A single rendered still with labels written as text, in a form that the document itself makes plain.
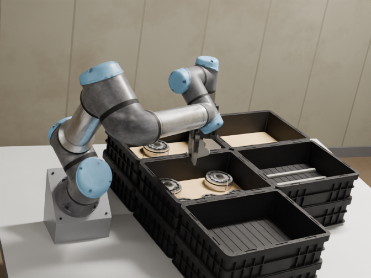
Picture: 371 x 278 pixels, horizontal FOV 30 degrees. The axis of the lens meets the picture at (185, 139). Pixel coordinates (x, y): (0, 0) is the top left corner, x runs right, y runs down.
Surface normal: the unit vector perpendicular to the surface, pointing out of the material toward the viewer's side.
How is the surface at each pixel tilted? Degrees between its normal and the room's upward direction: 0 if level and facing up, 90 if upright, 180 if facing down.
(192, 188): 0
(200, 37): 90
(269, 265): 90
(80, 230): 90
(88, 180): 49
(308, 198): 90
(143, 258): 0
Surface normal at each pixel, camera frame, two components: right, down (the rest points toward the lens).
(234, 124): 0.49, 0.43
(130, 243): 0.15, -0.89
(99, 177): 0.45, -0.25
